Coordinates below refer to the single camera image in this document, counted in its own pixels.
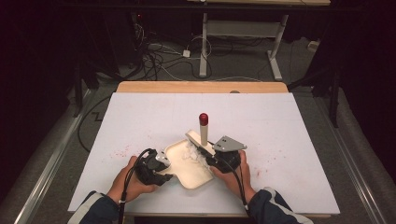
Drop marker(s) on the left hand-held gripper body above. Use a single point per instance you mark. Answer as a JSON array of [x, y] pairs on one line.
[[149, 165]]

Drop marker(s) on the metal floor rail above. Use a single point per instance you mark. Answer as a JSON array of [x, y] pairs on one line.
[[355, 174], [53, 161]]

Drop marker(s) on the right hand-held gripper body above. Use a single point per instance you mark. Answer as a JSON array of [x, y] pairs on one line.
[[229, 155]]

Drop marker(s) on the white power adapter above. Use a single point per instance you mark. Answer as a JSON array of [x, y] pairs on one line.
[[186, 53]]

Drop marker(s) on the cream plastic dustpan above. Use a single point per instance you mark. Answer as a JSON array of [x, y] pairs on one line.
[[190, 174]]

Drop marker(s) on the white table cover sheet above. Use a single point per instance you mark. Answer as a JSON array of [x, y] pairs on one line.
[[155, 118]]

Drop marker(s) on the white metal desk frame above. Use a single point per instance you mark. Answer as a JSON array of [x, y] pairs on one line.
[[204, 46]]

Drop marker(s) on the black stand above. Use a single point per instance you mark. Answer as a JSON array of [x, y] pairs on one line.
[[334, 99], [77, 93]]

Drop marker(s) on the person's left hand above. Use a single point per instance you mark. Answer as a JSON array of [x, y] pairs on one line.
[[127, 186]]

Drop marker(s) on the wooden table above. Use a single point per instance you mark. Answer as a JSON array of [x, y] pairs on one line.
[[199, 87]]

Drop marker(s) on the person's right hand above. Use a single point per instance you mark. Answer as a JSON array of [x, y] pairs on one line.
[[239, 180]]

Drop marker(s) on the pile of white paper scraps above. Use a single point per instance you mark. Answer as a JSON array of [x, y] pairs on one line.
[[193, 154]]

